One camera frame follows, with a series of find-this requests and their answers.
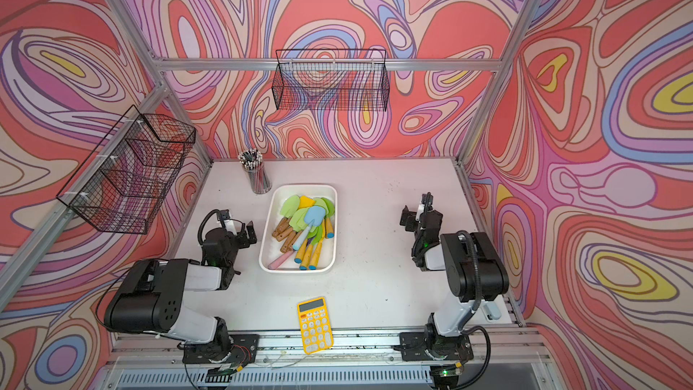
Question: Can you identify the light blue stapler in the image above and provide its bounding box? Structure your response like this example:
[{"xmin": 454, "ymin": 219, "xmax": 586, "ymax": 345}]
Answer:
[{"xmin": 481, "ymin": 302, "xmax": 503, "ymax": 321}]

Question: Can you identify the back black wire basket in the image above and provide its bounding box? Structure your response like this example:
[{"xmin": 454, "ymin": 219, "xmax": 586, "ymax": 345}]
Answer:
[{"xmin": 272, "ymin": 47, "xmax": 390, "ymax": 112}]

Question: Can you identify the black wire basket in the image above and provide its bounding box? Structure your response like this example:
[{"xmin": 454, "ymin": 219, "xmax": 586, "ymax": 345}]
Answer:
[
  {"xmin": 56, "ymin": 107, "xmax": 197, "ymax": 235},
  {"xmin": 272, "ymin": 47, "xmax": 390, "ymax": 112}
]

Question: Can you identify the yellow calculator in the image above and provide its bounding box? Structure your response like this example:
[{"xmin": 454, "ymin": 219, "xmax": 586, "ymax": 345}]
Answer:
[{"xmin": 297, "ymin": 297, "xmax": 334, "ymax": 355}]

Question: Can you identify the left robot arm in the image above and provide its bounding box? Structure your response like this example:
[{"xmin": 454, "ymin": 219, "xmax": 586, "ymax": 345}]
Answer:
[{"xmin": 104, "ymin": 223, "xmax": 258, "ymax": 370}]

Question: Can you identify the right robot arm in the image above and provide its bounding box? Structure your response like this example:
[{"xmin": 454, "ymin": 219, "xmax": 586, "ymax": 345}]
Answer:
[{"xmin": 395, "ymin": 193, "xmax": 510, "ymax": 363}]

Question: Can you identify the purple shovel pink handle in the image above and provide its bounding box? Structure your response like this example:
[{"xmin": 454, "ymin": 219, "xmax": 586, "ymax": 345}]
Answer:
[{"xmin": 267, "ymin": 249, "xmax": 295, "ymax": 271}]

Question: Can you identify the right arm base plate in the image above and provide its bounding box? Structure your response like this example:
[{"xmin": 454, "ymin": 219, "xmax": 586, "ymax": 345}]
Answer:
[{"xmin": 393, "ymin": 331, "xmax": 475, "ymax": 363}]

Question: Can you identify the light blue shovel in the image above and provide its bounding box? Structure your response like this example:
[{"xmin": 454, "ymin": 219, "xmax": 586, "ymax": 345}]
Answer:
[{"xmin": 292, "ymin": 206, "xmax": 327, "ymax": 250}]

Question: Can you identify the green shovel yellow handle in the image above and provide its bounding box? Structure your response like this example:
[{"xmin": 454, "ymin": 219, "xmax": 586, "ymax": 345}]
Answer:
[
  {"xmin": 309, "ymin": 222, "xmax": 325, "ymax": 270},
  {"xmin": 323, "ymin": 198, "xmax": 336, "ymax": 238}
]

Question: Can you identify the white storage box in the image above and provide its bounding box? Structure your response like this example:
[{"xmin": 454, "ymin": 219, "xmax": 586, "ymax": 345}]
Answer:
[{"xmin": 259, "ymin": 184, "xmax": 337, "ymax": 274}]

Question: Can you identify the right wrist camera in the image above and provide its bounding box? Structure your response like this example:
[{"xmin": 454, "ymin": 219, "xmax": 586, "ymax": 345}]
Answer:
[{"xmin": 402, "ymin": 203, "xmax": 425, "ymax": 223}]

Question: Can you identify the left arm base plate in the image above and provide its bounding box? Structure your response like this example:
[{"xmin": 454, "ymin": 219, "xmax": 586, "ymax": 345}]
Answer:
[{"xmin": 182, "ymin": 333, "xmax": 260, "ymax": 366}]

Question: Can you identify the left black wire basket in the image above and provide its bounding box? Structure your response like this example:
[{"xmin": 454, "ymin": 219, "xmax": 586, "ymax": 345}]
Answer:
[{"xmin": 56, "ymin": 107, "xmax": 197, "ymax": 235}]

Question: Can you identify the pencil cup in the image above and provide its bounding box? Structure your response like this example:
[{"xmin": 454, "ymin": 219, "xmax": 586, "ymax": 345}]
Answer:
[{"xmin": 238, "ymin": 149, "xmax": 272, "ymax": 195}]

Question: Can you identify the green shovel wooden handle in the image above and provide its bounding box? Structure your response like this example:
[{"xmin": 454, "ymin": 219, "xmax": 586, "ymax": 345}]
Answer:
[{"xmin": 273, "ymin": 195, "xmax": 301, "ymax": 238}]

